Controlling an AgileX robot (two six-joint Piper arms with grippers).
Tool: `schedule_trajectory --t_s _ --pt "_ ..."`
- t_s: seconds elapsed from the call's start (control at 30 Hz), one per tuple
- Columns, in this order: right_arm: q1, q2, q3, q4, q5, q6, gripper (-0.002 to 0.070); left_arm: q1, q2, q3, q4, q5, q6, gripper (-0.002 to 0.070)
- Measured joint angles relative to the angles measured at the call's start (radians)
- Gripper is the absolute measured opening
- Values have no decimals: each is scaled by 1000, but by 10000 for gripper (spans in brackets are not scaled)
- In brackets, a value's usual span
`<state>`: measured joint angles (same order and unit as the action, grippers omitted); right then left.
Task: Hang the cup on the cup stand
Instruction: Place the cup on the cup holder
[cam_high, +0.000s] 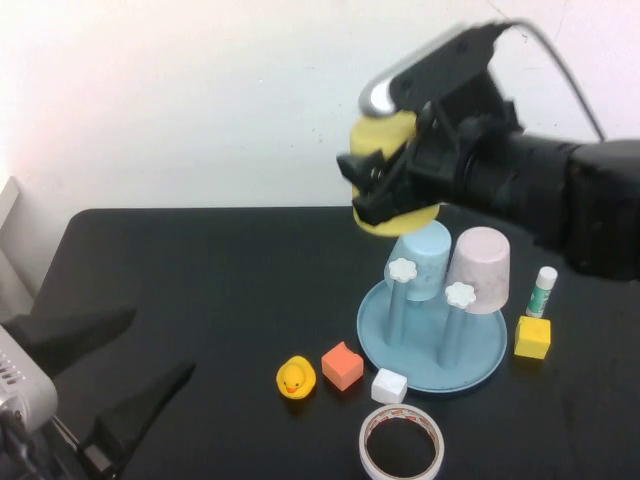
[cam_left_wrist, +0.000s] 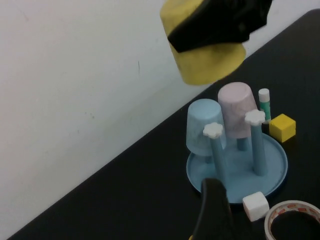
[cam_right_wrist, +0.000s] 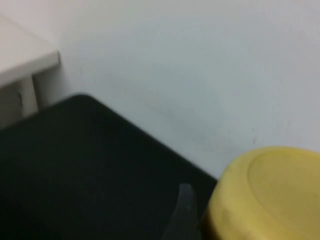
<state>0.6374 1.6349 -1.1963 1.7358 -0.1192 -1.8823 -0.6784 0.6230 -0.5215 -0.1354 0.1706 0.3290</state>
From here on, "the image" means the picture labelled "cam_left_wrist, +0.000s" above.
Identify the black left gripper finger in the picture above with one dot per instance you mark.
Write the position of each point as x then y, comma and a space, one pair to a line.
220, 22
215, 212

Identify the yellow plastic cup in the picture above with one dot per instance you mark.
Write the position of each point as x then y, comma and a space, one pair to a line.
207, 67

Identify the blue cup stand with pegs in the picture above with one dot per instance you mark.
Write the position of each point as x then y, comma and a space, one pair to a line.
250, 185

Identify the pink marbled plastic cup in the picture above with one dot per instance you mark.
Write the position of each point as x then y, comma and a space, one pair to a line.
235, 100

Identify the light blue plastic cup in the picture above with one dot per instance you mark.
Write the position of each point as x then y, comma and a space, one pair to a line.
200, 120

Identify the white foam cube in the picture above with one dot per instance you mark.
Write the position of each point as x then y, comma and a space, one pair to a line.
255, 206

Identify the white double-sided tape roll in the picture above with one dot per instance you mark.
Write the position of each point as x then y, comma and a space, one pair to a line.
287, 207

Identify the white green glue stick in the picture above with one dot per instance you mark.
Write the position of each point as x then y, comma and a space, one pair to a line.
264, 105

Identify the yellow cube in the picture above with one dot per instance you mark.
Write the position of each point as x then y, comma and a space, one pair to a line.
282, 127

